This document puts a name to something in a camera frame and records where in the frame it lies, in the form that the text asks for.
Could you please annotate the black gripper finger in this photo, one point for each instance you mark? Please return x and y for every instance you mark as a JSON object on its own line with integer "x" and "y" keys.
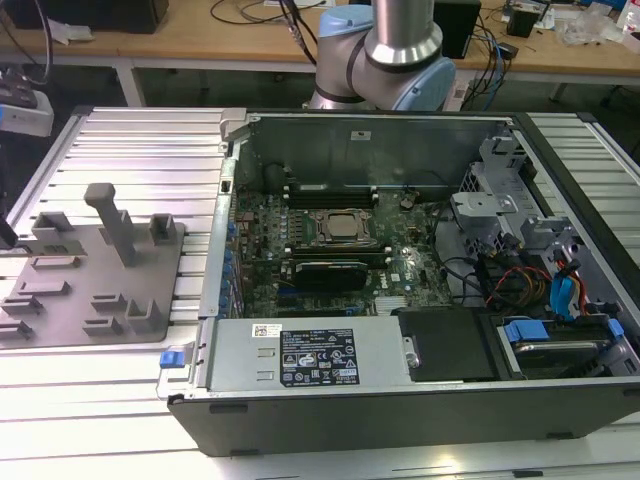
{"x": 9, "y": 232}

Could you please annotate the large black box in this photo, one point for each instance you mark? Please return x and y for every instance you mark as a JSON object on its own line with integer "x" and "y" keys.
{"x": 100, "y": 15}

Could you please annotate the black plastic cover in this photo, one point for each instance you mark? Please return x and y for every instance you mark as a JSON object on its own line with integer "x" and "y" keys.
{"x": 450, "y": 345}

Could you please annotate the metal drive cage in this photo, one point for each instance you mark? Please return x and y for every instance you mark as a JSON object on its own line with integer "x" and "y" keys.
{"x": 480, "y": 205}

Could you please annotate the round coin battery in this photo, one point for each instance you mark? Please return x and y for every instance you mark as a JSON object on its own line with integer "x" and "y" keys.
{"x": 406, "y": 202}

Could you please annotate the tall black box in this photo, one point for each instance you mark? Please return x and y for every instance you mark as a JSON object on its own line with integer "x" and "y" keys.
{"x": 460, "y": 30}

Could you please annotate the clear plastic bags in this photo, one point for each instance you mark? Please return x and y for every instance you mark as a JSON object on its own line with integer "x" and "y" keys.
{"x": 585, "y": 30}

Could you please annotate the black graphics card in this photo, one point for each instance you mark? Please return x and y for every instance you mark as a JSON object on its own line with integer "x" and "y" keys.
{"x": 330, "y": 277}

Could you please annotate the hard disk in blue carrier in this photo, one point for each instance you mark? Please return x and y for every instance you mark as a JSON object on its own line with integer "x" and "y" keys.
{"x": 522, "y": 332}

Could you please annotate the green motherboard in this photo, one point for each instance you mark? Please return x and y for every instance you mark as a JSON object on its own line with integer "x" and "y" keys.
{"x": 400, "y": 250}

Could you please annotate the grey parts rack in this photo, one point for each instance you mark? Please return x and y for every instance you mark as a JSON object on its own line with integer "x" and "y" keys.
{"x": 80, "y": 300}

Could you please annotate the crumpled white paper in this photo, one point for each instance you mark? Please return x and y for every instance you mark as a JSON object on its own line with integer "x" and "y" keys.
{"x": 70, "y": 32}

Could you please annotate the wooden desk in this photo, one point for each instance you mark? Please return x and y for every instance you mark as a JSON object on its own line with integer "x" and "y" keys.
{"x": 200, "y": 40}

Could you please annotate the black open PC case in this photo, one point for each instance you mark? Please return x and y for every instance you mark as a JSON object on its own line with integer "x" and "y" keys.
{"x": 350, "y": 425}

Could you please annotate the silver CPU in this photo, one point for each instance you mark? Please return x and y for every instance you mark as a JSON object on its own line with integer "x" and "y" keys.
{"x": 342, "y": 224}

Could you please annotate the silver power supply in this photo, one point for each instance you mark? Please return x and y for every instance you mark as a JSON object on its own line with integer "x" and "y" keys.
{"x": 240, "y": 360}

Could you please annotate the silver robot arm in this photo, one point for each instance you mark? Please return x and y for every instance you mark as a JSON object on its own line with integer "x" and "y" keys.
{"x": 400, "y": 30}

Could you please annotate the grey plastic case latch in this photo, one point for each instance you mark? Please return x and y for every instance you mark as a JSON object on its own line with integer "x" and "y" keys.
{"x": 231, "y": 120}

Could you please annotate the silver finned heatsink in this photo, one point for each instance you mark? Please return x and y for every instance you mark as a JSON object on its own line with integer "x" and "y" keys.
{"x": 392, "y": 305}

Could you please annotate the small black box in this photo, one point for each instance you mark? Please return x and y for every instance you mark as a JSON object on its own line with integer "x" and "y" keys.
{"x": 522, "y": 22}

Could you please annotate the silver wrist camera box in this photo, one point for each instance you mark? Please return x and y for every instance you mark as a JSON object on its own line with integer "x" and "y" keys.
{"x": 30, "y": 117}

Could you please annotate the blue plastic latch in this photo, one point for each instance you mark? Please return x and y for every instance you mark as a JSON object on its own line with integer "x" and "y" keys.
{"x": 170, "y": 360}

